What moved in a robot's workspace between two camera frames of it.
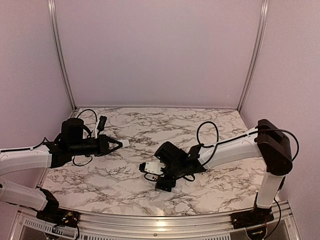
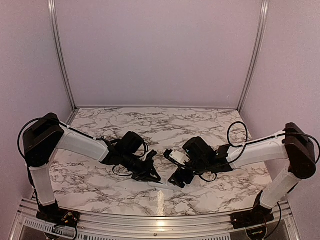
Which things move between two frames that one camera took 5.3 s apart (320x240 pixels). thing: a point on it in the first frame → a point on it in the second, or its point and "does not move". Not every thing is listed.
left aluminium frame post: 59,50 does not move
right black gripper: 163,184 → 176,176
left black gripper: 103,147 → 145,174
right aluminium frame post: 256,53 does not move
